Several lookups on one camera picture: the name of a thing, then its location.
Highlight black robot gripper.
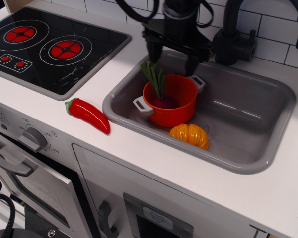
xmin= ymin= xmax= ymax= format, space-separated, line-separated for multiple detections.
xmin=142 ymin=15 xmax=212 ymax=76

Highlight toy beet with green leaves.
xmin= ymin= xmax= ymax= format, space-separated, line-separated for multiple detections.
xmin=140 ymin=61 xmax=177 ymax=109

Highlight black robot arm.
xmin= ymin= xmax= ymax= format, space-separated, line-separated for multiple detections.
xmin=143 ymin=0 xmax=213 ymax=76

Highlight grey plastic sink basin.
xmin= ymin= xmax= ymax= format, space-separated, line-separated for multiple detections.
xmin=102 ymin=62 xmax=296 ymax=174

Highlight black faucet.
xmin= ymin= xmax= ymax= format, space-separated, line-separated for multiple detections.
xmin=212 ymin=0 xmax=298 ymax=65

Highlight orange toy pumpkin half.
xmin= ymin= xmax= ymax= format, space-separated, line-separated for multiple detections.
xmin=169 ymin=124 xmax=209 ymax=150

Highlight red toy chili pepper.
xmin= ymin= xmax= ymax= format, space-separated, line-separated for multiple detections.
xmin=65 ymin=98 xmax=111 ymax=135

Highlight black toy stovetop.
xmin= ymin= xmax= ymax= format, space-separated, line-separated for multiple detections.
xmin=0 ymin=7 xmax=131 ymax=101

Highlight grey oven knob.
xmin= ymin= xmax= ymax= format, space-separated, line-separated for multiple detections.
xmin=18 ymin=127 xmax=48 ymax=152

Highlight orange toy pot grey handles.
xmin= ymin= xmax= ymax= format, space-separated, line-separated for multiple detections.
xmin=133 ymin=74 xmax=206 ymax=127

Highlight white cabinet door grey handle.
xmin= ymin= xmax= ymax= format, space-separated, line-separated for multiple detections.
xmin=72 ymin=144 xmax=212 ymax=238

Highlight oven door with grey handle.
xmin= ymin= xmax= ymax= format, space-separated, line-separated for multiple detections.
xmin=0 ymin=127 xmax=90 ymax=238

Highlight black braided cable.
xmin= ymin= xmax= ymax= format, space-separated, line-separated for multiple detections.
xmin=0 ymin=192 xmax=17 ymax=238

